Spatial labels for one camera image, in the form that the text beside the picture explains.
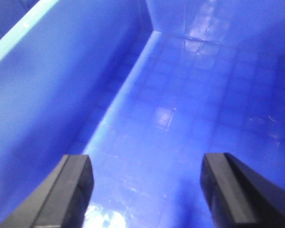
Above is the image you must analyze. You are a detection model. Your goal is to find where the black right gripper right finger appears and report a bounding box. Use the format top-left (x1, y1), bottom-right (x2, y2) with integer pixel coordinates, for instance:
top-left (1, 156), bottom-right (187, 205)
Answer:
top-left (200, 153), bottom-right (285, 228)

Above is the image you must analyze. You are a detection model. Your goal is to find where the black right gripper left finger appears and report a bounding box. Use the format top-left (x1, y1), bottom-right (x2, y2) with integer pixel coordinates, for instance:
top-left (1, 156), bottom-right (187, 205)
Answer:
top-left (0, 154), bottom-right (94, 228)

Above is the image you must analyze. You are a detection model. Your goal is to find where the blue bin rack middle front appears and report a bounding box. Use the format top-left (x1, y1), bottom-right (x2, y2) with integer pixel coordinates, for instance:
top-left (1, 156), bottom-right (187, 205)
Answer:
top-left (0, 0), bottom-right (285, 228)

